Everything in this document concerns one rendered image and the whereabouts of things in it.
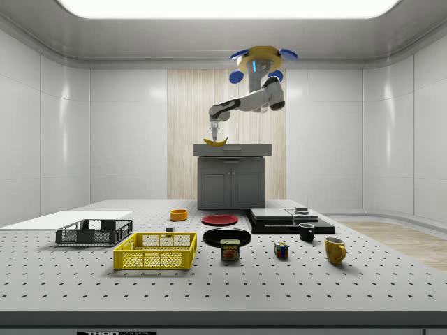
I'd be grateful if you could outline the red plate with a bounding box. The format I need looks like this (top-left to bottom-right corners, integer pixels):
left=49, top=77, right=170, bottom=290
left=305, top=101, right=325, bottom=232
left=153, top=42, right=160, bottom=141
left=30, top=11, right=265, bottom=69
left=201, top=214, right=240, bottom=226

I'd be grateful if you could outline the black stove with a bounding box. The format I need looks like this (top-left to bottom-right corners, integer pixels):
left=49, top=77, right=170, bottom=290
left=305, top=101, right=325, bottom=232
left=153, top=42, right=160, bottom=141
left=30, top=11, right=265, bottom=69
left=245, top=207, right=337, bottom=235

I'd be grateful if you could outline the white board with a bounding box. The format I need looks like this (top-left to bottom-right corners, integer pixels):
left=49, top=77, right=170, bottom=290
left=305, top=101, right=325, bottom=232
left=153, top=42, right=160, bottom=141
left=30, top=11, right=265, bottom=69
left=0, top=210, right=134, bottom=230

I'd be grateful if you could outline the yellow mug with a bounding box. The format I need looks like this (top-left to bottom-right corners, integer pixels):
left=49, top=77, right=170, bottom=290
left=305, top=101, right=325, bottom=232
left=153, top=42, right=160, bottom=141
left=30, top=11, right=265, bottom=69
left=324, top=237, right=348, bottom=265

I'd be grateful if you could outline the white cabinet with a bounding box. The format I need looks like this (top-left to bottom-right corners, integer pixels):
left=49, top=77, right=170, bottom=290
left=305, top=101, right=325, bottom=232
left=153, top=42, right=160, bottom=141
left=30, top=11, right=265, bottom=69
left=193, top=144, right=273, bottom=211

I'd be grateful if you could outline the dark grey basket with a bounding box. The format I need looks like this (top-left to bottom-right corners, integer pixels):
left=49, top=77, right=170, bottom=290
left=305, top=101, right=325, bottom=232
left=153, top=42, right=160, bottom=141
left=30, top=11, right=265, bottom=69
left=55, top=218, right=135, bottom=246

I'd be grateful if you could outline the black mug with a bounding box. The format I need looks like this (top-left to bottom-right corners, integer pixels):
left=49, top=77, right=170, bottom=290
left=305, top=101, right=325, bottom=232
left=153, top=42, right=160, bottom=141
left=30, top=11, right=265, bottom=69
left=298, top=223, right=316, bottom=242

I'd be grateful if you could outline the flat-sided can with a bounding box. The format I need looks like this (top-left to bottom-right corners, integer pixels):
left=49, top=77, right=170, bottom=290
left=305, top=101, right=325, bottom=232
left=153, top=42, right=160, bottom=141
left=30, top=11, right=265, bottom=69
left=220, top=239, right=241, bottom=262

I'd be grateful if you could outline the yellow basket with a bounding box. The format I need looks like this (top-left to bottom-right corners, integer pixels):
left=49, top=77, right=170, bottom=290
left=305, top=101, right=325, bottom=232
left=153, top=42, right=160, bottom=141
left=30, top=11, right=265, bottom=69
left=112, top=232, right=198, bottom=271

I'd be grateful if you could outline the puzzle cube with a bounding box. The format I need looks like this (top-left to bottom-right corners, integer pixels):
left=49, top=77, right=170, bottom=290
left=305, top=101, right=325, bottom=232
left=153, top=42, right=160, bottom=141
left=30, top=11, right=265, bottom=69
left=274, top=241, right=290, bottom=260

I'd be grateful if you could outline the black plate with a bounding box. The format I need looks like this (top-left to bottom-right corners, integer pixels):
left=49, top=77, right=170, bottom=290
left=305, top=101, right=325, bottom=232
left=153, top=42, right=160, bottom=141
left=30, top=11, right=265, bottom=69
left=203, top=228, right=252, bottom=248

